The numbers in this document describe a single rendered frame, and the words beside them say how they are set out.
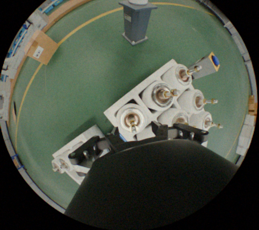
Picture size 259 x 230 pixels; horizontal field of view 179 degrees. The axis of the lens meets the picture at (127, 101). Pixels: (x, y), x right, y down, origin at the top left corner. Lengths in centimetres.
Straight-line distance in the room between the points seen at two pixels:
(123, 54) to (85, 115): 47
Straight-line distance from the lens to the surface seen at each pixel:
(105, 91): 51
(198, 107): 36
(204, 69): 43
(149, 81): 33
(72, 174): 72
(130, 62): 55
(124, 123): 24
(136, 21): 51
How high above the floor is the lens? 49
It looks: 89 degrees down
